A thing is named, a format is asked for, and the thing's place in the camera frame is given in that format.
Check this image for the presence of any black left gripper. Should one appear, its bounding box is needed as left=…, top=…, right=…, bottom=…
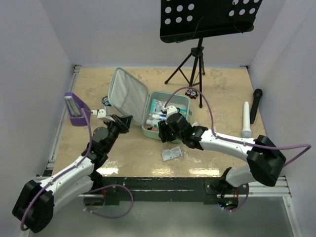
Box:
left=104, top=115, right=133, bottom=153

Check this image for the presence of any white plastic bottle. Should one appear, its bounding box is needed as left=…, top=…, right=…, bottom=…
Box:
left=146, top=119, right=160, bottom=127

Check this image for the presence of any small clear packet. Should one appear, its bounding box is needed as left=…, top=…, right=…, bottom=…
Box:
left=161, top=146, right=183, bottom=161

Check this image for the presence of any teal packet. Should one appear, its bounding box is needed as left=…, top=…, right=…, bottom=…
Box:
left=150, top=99, right=165, bottom=114

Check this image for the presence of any mint green medicine case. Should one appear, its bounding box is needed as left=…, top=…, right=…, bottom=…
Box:
left=108, top=68, right=192, bottom=140

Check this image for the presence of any white bandage roll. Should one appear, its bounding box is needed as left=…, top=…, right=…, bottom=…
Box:
left=150, top=114, right=166, bottom=120

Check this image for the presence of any amber medicine bottle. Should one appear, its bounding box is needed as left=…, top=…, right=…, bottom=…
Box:
left=144, top=124, right=159, bottom=132

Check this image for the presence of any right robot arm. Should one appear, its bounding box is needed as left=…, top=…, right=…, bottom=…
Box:
left=158, top=113, right=286, bottom=194

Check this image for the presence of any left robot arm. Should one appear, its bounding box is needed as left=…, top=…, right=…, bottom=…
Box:
left=12, top=115, right=133, bottom=233

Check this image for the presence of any blue owl toy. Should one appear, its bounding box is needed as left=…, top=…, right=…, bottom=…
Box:
left=102, top=96, right=111, bottom=106

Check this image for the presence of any red owl toy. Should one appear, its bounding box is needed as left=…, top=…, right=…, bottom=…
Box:
left=185, top=88, right=198, bottom=99

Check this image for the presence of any purple metronome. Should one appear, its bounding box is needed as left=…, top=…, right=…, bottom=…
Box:
left=64, top=92, right=91, bottom=126

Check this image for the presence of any white microphone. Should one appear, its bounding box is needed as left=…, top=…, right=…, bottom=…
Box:
left=241, top=101, right=252, bottom=138

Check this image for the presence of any black microphone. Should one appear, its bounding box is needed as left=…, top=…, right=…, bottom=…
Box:
left=250, top=88, right=263, bottom=124

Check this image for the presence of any black music stand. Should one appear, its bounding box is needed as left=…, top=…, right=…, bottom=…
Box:
left=159, top=0, right=265, bottom=109

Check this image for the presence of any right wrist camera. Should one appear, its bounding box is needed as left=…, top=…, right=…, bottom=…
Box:
left=161, top=106, right=179, bottom=119

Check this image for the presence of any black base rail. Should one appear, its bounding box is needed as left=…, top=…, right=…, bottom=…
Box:
left=84, top=177, right=248, bottom=205

